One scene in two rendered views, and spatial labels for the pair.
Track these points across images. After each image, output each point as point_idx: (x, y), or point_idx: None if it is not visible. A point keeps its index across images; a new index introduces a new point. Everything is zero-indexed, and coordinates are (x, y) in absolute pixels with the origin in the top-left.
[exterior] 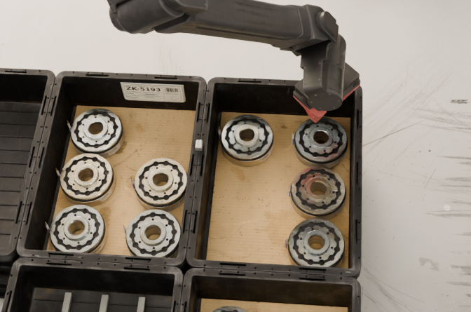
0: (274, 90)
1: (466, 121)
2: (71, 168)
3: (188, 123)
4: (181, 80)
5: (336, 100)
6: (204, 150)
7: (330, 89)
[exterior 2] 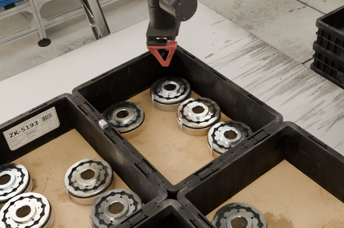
0: (120, 75)
1: (222, 61)
2: (6, 216)
3: (71, 139)
4: (51, 102)
5: (193, 3)
6: (109, 125)
7: None
